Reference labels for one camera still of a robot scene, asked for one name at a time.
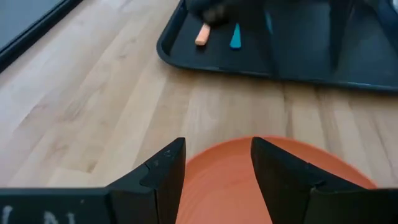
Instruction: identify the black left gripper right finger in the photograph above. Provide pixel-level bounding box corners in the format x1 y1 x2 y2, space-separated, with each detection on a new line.
251 136 364 224

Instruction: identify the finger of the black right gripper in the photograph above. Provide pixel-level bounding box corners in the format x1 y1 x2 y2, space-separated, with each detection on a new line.
186 0 237 27

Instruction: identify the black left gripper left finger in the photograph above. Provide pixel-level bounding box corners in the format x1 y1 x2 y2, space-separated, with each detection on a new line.
105 137 187 224

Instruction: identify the fork with orange handle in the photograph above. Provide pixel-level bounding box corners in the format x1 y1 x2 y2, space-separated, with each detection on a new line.
195 23 211 47

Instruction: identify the spoon with blue handle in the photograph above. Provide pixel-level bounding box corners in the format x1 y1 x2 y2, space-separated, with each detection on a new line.
229 22 243 50

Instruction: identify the orange round plate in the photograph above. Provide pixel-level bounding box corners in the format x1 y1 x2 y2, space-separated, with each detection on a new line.
175 135 379 224

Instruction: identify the black rectangular tray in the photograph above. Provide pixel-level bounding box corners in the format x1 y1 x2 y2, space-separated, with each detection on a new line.
156 0 398 94

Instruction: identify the black metal table frame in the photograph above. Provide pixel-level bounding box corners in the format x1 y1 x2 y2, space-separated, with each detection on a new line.
0 0 85 74

